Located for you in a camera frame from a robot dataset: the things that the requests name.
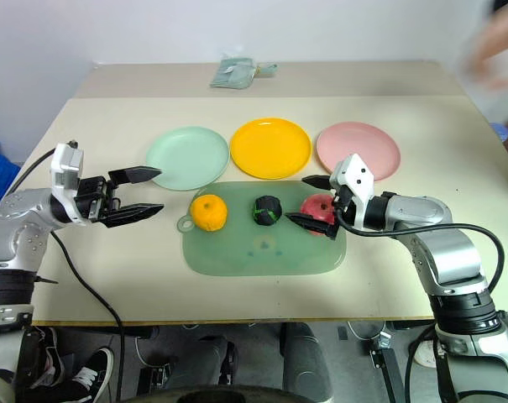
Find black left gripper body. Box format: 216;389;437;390
73;175;123;222

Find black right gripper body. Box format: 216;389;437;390
325;184;353;242

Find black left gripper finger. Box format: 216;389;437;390
97;203;166;229
107;165;163;186

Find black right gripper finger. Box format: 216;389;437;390
301;174;333;191
284;212;336;238

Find light green plate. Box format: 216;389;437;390
145;125;231;192

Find pink plate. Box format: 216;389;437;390
315;121;401;183

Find yellow plate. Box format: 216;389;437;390
230;118;312;180

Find orange fruit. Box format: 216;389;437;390
189;193;228;233

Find person's bare hand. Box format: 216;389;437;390
465;6;508;92

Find red apple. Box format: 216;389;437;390
300;193;337;237

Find dark green avocado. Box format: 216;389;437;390
251;195;284;228

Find translucent green cutting mat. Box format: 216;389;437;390
176;181;348;277

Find dark rounded upright shape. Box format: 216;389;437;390
280;322;333;402

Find teal plastic bag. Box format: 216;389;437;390
209;56;279;91

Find black table leg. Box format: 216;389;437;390
369;331;406;403

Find black sneaker pink lining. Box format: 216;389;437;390
25;327;66;390

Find small black box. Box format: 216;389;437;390
136;364;173;396

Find grey trouser leg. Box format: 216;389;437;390
181;334;239;394

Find black sneaker white laces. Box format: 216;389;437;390
26;346;114;403

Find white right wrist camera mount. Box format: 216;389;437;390
328;153;377;231

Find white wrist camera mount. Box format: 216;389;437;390
328;153;377;231
49;142;87;228

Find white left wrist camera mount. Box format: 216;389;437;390
49;142;87;228

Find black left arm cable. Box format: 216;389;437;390
8;140;125;402

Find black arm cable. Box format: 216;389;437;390
333;204;506;295
8;140;125;402

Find white floor cable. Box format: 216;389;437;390
347;320;385;342

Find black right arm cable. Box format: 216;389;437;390
333;204;506;295

